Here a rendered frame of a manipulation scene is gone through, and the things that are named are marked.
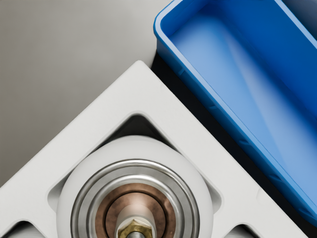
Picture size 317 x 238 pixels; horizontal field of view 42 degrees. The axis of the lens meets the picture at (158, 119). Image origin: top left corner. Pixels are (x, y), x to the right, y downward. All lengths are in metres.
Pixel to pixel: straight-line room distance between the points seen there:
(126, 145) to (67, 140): 0.08
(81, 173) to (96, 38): 0.28
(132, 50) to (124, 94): 0.19
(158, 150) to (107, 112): 0.08
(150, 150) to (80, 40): 0.28
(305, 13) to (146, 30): 0.18
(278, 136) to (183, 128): 0.22
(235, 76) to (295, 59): 0.08
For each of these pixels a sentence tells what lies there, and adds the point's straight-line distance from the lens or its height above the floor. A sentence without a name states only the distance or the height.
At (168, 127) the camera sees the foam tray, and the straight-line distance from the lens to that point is 0.32.
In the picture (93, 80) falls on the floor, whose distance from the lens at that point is 0.50.
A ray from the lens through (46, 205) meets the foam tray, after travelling 0.33.
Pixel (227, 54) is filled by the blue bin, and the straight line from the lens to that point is 0.51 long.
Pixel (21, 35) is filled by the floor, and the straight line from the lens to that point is 0.52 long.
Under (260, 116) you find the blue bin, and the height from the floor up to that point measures 0.00.
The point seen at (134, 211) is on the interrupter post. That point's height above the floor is 0.27.
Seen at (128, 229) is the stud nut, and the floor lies 0.29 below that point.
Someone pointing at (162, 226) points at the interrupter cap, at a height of 0.25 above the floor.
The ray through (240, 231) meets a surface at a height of 0.12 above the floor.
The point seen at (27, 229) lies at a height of 0.13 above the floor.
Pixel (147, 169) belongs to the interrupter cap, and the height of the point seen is 0.25.
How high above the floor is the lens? 0.50
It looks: 87 degrees down
